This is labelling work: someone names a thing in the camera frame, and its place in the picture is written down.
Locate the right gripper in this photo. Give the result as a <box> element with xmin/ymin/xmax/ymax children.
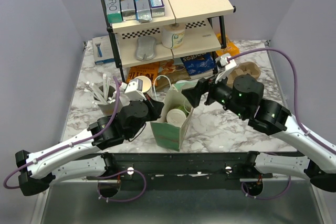
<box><xmin>181</xmin><ymin>69</ymin><xmax>247</xmax><ymax>119</ymax></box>

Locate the stack of green paper cups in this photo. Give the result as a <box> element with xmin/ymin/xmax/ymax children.
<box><xmin>137</xmin><ymin>76</ymin><xmax>153</xmax><ymax>97</ymax></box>

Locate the single green paper cup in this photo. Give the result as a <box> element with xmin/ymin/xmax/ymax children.
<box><xmin>166</xmin><ymin>105</ymin><xmax>188</xmax><ymax>127</ymax></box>

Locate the green Fresh paper bag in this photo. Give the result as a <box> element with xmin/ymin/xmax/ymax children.
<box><xmin>150</xmin><ymin>80</ymin><xmax>196</xmax><ymax>151</ymax></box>

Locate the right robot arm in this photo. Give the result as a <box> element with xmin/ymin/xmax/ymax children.
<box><xmin>182</xmin><ymin>74</ymin><xmax>335</xmax><ymax>193</ymax></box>

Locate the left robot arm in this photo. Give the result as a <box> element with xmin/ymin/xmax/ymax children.
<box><xmin>15</xmin><ymin>99</ymin><xmax>164</xmax><ymax>196</ymax></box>

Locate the stack of white plastic lids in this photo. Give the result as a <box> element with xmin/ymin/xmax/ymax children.
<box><xmin>176</xmin><ymin>80</ymin><xmax>189</xmax><ymax>84</ymax></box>

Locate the brown chips bag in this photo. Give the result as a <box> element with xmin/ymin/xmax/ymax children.
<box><xmin>155</xmin><ymin>58</ymin><xmax>191</xmax><ymax>91</ymax></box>

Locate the blue Doritos bag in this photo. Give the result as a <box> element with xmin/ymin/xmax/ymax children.
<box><xmin>181</xmin><ymin>52</ymin><xmax>215</xmax><ymax>76</ymax></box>

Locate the grey straw holder cup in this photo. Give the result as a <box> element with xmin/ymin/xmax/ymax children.
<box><xmin>84</xmin><ymin>73</ymin><xmax>123</xmax><ymax>116</ymax></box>

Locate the orange yellow snack bag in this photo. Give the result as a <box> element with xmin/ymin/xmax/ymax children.
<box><xmin>215</xmin><ymin>35</ymin><xmax>240</xmax><ymax>58</ymax></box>

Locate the cardboard cup carrier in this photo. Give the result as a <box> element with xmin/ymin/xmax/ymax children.
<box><xmin>227</xmin><ymin>61</ymin><xmax>261</xmax><ymax>87</ymax></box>

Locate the white patterned paper cup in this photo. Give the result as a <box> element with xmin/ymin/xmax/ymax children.
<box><xmin>161</xmin><ymin>23</ymin><xmax>186</xmax><ymax>49</ymax></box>

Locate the beige three-tier shelf rack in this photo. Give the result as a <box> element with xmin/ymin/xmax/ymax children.
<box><xmin>106</xmin><ymin>0</ymin><xmax>236</xmax><ymax>80</ymax></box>

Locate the blue razor package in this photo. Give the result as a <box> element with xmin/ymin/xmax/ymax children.
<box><xmin>92</xmin><ymin>36</ymin><xmax>114</xmax><ymax>65</ymax></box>

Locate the silver blue RiO box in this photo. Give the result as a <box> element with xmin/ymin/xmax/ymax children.
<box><xmin>134</xmin><ymin>0</ymin><xmax>152</xmax><ymax>23</ymax></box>

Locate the teal RiO box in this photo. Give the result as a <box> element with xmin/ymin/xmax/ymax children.
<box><xmin>104</xmin><ymin>0</ymin><xmax>123</xmax><ymax>24</ymax></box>

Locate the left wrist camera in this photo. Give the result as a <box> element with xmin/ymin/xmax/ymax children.
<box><xmin>124</xmin><ymin>78</ymin><xmax>145</xmax><ymax>101</ymax></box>

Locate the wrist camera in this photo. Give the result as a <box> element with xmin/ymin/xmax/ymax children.
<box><xmin>124</xmin><ymin>78</ymin><xmax>145</xmax><ymax>101</ymax></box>
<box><xmin>215</xmin><ymin>53</ymin><xmax>237</xmax><ymax>84</ymax></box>

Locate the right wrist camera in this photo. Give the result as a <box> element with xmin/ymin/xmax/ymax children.
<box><xmin>215</xmin><ymin>53</ymin><xmax>237</xmax><ymax>84</ymax></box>

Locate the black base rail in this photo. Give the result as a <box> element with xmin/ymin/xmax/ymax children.
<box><xmin>54</xmin><ymin>150</ymin><xmax>292</xmax><ymax>192</ymax></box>

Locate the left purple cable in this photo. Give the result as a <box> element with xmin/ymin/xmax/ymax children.
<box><xmin>3</xmin><ymin>76</ymin><xmax>148</xmax><ymax>204</ymax></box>

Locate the purple cable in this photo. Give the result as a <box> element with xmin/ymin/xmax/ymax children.
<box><xmin>3</xmin><ymin>76</ymin><xmax>148</xmax><ymax>204</ymax></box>
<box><xmin>228</xmin><ymin>48</ymin><xmax>336</xmax><ymax>200</ymax></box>

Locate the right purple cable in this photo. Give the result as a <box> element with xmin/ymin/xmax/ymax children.
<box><xmin>228</xmin><ymin>48</ymin><xmax>336</xmax><ymax>200</ymax></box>

